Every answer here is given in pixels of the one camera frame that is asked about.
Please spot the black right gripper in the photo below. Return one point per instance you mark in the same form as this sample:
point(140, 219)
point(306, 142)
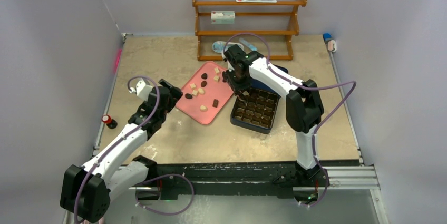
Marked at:
point(236, 85)

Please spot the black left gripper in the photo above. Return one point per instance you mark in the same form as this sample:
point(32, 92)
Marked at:
point(174, 95)

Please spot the dark rectangular chocolate piece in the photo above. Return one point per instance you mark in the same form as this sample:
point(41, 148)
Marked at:
point(215, 103)

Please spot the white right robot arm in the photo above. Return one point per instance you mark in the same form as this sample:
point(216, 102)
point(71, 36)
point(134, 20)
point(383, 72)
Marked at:
point(304, 108)

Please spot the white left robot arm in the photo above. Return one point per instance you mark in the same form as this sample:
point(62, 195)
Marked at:
point(115, 156)

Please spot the dark oval chocolate piece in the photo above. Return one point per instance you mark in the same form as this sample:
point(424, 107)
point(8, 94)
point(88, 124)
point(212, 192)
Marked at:
point(188, 96)

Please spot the blue chocolate tin box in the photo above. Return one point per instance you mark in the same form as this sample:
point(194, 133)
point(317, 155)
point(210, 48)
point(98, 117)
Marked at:
point(258, 114)

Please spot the pink plastic tray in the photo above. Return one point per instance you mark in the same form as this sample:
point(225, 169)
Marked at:
point(213, 90)

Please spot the light blue small tube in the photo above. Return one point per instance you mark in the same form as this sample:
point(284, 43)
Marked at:
point(247, 44)

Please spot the light blue oval package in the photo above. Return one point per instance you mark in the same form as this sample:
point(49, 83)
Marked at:
point(218, 46)

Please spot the wooden shelf rack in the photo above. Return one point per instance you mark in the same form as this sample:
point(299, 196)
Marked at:
point(263, 19)

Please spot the red black button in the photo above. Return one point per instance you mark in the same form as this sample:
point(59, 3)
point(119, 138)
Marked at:
point(109, 122)

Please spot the white green small box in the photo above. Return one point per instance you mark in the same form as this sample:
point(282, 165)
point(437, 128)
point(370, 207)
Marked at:
point(223, 17)

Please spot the blue white corner device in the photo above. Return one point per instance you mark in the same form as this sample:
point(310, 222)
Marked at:
point(330, 42)

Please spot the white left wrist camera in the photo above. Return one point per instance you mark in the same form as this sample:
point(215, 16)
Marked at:
point(142, 89)

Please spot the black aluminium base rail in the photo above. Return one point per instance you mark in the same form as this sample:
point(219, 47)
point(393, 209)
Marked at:
point(284, 180)

